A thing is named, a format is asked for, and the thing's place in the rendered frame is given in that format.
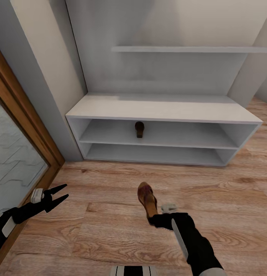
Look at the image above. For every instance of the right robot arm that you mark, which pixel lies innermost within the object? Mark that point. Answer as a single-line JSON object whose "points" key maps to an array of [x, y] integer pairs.
{"points": [[196, 248]]}

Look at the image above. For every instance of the sandal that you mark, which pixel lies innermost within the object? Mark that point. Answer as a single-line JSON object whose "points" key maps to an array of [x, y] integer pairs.
{"points": [[147, 199], [139, 126]]}

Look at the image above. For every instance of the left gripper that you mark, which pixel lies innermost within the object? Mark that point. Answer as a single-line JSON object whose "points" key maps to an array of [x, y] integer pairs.
{"points": [[46, 203]]}

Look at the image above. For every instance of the door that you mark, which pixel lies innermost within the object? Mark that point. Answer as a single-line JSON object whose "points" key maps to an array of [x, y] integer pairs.
{"points": [[29, 158]]}

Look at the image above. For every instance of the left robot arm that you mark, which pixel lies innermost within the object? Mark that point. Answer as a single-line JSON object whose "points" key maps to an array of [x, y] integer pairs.
{"points": [[40, 200]]}

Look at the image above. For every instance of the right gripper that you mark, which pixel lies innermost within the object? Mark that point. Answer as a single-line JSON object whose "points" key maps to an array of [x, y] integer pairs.
{"points": [[158, 220]]}

